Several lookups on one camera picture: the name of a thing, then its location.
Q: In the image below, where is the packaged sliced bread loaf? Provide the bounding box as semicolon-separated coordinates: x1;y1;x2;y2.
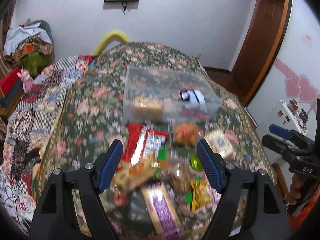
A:
204;129;235;160

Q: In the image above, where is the yellow white snack packet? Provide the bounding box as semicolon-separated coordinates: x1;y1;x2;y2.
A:
191;180;211;212

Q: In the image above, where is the orange cracker pack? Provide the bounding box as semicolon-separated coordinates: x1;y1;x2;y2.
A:
113;156;161;194

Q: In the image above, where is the blue white red snack bag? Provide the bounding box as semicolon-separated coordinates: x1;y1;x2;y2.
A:
180;89;206;105

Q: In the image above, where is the purple cracker package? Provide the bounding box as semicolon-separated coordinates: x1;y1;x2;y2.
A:
141;180;182;239

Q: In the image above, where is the long biscuit sleeve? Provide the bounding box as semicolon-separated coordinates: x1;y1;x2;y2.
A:
132;97;164;121

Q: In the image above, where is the right hand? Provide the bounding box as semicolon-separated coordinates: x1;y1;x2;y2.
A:
286;174;306;205

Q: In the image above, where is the green jelly cup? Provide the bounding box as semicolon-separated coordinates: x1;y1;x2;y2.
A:
189;153;203;172

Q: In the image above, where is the patchwork checkered quilt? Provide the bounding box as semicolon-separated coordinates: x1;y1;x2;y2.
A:
1;55;94;206

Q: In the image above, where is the orange fried snack bag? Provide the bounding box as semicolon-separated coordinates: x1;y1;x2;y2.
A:
174;121;202;147

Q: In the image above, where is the walnut cookie bag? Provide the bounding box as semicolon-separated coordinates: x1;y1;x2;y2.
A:
162;159;194;193

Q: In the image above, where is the clear plastic storage bin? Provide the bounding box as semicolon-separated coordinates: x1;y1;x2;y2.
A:
123;67;221;124

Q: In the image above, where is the floral green bedspread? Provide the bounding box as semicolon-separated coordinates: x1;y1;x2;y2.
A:
32;42;278;240

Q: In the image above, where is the red box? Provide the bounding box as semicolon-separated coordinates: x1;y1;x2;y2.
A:
0;67;21;98

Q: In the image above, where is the pink plush toy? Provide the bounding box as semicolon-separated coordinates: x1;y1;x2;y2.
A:
17;69;34;94

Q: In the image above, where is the pile of clothes and bags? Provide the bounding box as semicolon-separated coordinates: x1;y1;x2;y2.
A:
1;20;54;77

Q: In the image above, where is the yellow foam tube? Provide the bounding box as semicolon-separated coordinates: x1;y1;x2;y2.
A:
94;29;130;56

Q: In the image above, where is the wooden door frame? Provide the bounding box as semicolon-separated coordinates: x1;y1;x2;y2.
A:
231;0;292;106

